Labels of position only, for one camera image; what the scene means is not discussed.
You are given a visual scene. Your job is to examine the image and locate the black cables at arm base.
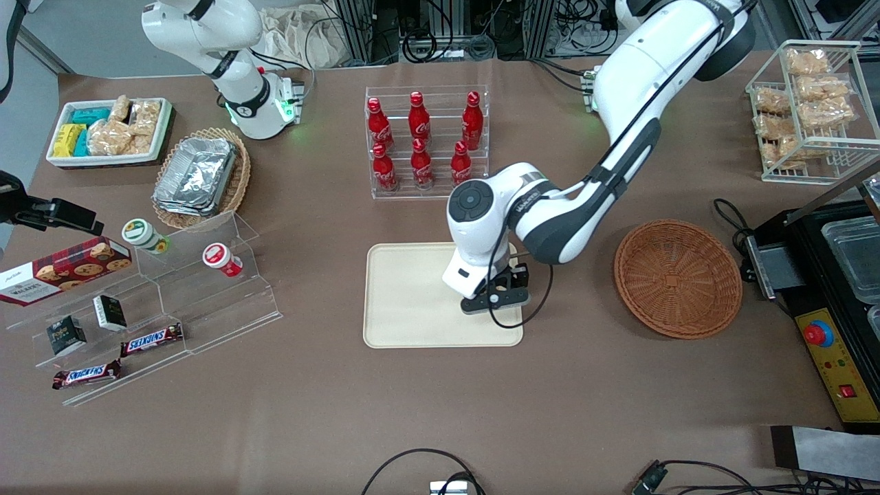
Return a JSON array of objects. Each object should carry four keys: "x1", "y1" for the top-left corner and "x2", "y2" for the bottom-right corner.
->
[{"x1": 528, "y1": 56, "x2": 595, "y2": 95}]

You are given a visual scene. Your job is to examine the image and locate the small dark green box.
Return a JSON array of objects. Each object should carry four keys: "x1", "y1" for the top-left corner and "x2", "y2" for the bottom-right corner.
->
[
  {"x1": 93, "y1": 294, "x2": 129, "y2": 333},
  {"x1": 46, "y1": 315, "x2": 88, "y2": 357}
]

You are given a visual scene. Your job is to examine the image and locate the red lid yogurt cup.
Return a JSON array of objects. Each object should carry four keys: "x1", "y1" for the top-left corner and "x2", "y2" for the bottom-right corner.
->
[{"x1": 202, "y1": 243, "x2": 243, "y2": 278}]

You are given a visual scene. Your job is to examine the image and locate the yellow snack packet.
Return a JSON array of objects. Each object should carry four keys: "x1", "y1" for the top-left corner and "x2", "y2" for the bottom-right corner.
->
[{"x1": 53, "y1": 123, "x2": 87, "y2": 158}]

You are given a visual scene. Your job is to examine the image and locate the aluminium profile frame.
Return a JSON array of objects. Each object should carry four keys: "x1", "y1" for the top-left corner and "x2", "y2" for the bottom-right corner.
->
[{"x1": 333, "y1": 0, "x2": 559, "y2": 64}]

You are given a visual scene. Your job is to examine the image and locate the beige rectangular tray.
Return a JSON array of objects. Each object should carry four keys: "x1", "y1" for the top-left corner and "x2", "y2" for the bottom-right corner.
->
[{"x1": 363, "y1": 241, "x2": 525, "y2": 349}]

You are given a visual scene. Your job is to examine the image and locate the black cable with plug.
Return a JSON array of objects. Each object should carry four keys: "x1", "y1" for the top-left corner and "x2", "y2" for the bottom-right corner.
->
[{"x1": 630, "y1": 459, "x2": 880, "y2": 495}]

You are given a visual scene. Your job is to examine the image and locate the green lid yogurt cup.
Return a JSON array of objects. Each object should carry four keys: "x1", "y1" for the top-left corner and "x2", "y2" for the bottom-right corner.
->
[{"x1": 122, "y1": 218, "x2": 170, "y2": 256}]

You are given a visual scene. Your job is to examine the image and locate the white wire rack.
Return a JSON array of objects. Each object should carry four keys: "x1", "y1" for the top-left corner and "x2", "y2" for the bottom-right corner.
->
[{"x1": 745, "y1": 39, "x2": 880, "y2": 185}]

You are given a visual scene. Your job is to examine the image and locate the black looped cable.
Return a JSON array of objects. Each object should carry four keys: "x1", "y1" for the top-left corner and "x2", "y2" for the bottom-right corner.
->
[{"x1": 360, "y1": 448, "x2": 487, "y2": 495}]

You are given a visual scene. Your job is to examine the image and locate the black machine with yellow panel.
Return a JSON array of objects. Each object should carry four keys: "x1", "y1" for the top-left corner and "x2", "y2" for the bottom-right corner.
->
[{"x1": 741, "y1": 160, "x2": 880, "y2": 435}]

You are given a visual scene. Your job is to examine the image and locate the round brown wicker basket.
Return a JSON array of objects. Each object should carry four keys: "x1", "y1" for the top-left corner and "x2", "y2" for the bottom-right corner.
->
[{"x1": 614, "y1": 219, "x2": 744, "y2": 340}]

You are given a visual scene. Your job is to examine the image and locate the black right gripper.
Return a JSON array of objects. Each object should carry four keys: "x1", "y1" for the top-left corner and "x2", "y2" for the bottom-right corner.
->
[{"x1": 0, "y1": 170, "x2": 105, "y2": 237}]

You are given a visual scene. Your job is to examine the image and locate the brown Snickers bar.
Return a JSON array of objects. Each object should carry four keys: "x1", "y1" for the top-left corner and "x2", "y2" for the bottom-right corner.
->
[
  {"x1": 52, "y1": 359, "x2": 123, "y2": 391},
  {"x1": 120, "y1": 322, "x2": 185, "y2": 358}
]

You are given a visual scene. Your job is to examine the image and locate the black machine cable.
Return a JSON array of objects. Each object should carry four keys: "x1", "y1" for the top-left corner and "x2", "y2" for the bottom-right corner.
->
[{"x1": 712, "y1": 197, "x2": 758, "y2": 281}]

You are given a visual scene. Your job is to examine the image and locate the white rectangular snack tray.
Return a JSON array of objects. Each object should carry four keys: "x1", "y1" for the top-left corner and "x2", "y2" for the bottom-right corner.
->
[{"x1": 45, "y1": 98, "x2": 175, "y2": 169}]

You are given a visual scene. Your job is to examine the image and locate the beige cloth bag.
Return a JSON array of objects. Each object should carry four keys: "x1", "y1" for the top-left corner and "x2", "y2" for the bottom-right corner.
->
[{"x1": 259, "y1": 5, "x2": 349, "y2": 70}]

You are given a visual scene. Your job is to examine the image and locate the clear bag of pastries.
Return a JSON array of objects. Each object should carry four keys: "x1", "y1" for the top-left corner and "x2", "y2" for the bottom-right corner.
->
[
  {"x1": 754, "y1": 88, "x2": 793, "y2": 115},
  {"x1": 785, "y1": 48, "x2": 831, "y2": 76},
  {"x1": 762, "y1": 136, "x2": 806, "y2": 171},
  {"x1": 796, "y1": 74, "x2": 857, "y2": 131},
  {"x1": 756, "y1": 113, "x2": 801, "y2": 139}
]

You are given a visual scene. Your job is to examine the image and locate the red emergency stop button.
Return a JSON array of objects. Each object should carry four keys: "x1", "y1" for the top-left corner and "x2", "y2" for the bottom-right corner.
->
[{"x1": 803, "y1": 319, "x2": 835, "y2": 349}]

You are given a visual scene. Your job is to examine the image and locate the red cola bottle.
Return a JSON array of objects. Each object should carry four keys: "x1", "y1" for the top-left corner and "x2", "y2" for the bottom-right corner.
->
[
  {"x1": 408, "y1": 91, "x2": 432, "y2": 144},
  {"x1": 366, "y1": 97, "x2": 395, "y2": 152},
  {"x1": 410, "y1": 138, "x2": 435, "y2": 190},
  {"x1": 461, "y1": 91, "x2": 485, "y2": 151},
  {"x1": 371, "y1": 142, "x2": 399, "y2": 193},
  {"x1": 450, "y1": 141, "x2": 474, "y2": 186}
]

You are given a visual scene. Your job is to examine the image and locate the clear acrylic stepped stand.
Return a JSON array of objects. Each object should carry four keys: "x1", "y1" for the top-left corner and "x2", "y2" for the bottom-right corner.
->
[{"x1": 5, "y1": 210, "x2": 283, "y2": 408}]

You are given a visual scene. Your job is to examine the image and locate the grey flat sheet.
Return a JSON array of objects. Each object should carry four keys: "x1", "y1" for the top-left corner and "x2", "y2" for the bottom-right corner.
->
[{"x1": 769, "y1": 424, "x2": 880, "y2": 483}]

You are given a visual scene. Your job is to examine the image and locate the red tartan cookie box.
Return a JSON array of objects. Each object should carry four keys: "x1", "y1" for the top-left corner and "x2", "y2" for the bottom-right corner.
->
[{"x1": 0, "y1": 236, "x2": 133, "y2": 307}]

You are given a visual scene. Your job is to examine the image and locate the aluminium foil container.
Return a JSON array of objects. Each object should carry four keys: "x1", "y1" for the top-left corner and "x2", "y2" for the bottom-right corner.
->
[
  {"x1": 154, "y1": 137, "x2": 239, "y2": 208},
  {"x1": 152, "y1": 196, "x2": 229, "y2": 219}
]

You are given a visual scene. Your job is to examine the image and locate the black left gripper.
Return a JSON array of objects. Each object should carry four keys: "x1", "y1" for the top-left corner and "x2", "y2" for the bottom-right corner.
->
[{"x1": 460, "y1": 271, "x2": 531, "y2": 316}]

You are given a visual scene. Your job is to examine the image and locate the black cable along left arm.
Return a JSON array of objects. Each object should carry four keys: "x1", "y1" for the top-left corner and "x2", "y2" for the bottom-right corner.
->
[{"x1": 484, "y1": 0, "x2": 757, "y2": 330}]

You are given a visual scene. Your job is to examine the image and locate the clear acrylic bottle rack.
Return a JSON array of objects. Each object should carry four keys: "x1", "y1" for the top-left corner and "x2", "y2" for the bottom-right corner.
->
[{"x1": 364, "y1": 85, "x2": 490, "y2": 201}]

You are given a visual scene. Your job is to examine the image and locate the oval light wicker basket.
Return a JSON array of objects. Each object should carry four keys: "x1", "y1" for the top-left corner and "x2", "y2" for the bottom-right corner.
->
[{"x1": 151, "y1": 126, "x2": 252, "y2": 231}]

